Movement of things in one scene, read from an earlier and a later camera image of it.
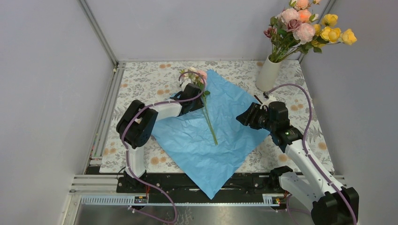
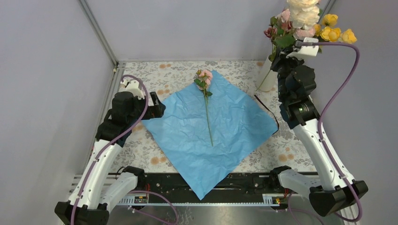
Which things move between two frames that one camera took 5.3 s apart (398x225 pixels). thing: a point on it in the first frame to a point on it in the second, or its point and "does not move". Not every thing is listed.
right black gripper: [249, 116] to [283, 57]
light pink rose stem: [303, 33] does not move
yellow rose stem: [326, 32] does not move
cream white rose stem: [194, 78] to [304, 13]
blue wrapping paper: [212, 142] does not move
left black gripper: [198, 105] to [155, 111]
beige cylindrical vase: [267, 76] does not move
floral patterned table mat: [152, 82] does not move
